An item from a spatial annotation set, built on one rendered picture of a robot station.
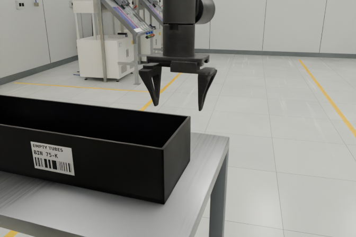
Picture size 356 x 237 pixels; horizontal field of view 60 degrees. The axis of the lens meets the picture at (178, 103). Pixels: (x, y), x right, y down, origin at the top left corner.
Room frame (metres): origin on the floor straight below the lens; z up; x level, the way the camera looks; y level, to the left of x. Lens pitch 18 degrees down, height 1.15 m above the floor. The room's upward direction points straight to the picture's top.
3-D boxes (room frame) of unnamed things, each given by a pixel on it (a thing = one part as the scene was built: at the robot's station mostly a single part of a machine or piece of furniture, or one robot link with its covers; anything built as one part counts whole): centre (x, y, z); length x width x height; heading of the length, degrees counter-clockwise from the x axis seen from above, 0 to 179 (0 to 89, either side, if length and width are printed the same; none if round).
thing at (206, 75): (0.54, -0.03, 1.01); 0.07 x 0.07 x 0.09; 71
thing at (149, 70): (0.56, 0.03, 1.01); 0.07 x 0.07 x 0.09; 71
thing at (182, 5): (0.56, 0.00, 1.14); 0.07 x 0.06 x 0.07; 151
